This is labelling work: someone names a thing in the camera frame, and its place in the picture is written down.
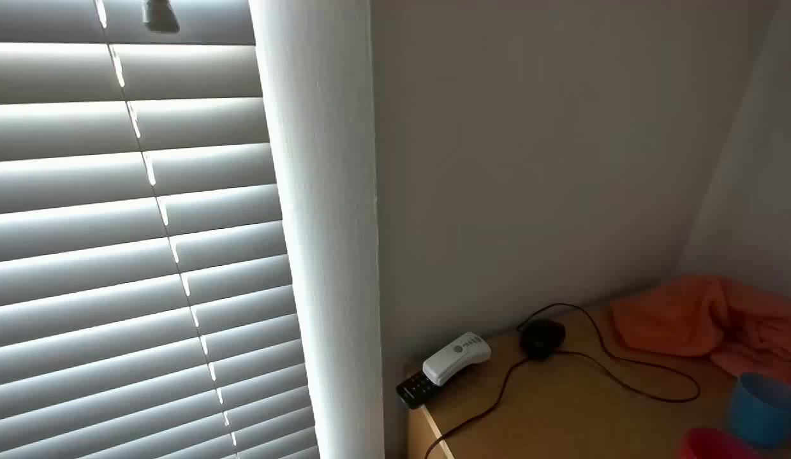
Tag pink plastic cup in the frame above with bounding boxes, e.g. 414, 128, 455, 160
680, 428, 757, 459

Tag black remote control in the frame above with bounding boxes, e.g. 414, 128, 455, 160
395, 372, 438, 409

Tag orange towel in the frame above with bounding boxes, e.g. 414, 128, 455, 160
609, 276, 791, 386

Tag white window blinds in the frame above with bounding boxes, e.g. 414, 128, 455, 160
0, 0, 320, 459

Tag black cable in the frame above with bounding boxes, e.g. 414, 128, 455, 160
422, 301, 705, 459

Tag wooden dresser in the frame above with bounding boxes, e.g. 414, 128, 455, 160
408, 299, 738, 459

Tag blue plastic cup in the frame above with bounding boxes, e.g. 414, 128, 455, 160
727, 372, 791, 450

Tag white handheld device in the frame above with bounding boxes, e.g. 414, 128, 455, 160
422, 332, 493, 388

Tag black power adapter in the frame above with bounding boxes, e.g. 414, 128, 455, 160
521, 320, 567, 359

